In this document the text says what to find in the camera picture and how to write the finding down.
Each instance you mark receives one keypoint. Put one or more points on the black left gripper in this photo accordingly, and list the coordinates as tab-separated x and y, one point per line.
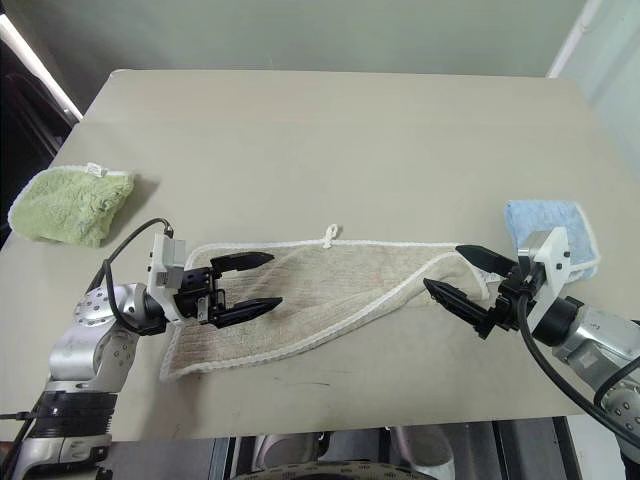
194	286

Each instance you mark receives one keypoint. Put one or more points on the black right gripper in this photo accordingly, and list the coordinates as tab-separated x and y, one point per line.
510	301

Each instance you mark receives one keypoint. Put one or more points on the beige towel with white trim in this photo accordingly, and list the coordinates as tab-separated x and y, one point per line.
310	292

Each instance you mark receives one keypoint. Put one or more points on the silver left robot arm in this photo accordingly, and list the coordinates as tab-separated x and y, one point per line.
80	352

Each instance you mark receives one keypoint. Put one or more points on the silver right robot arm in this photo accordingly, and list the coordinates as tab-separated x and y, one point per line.
602	332

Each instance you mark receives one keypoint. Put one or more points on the blue cloth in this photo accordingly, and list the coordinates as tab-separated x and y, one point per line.
560	216

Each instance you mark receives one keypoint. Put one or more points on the green cloth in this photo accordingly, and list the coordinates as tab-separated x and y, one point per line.
70	206

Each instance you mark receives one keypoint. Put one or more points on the grey rounded shape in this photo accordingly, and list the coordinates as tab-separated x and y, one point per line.
425	447
282	450

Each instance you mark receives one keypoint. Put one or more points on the white slanted bar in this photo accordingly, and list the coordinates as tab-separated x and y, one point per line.
35	62

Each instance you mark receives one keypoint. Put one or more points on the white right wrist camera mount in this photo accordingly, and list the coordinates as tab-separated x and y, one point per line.
555	267

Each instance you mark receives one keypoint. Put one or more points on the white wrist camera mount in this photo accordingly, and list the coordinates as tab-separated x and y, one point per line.
162	251
555	267

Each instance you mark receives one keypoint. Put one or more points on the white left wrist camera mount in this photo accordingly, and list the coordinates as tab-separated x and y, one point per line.
162	251

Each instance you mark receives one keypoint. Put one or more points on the white door frame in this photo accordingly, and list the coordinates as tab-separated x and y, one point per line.
595	45

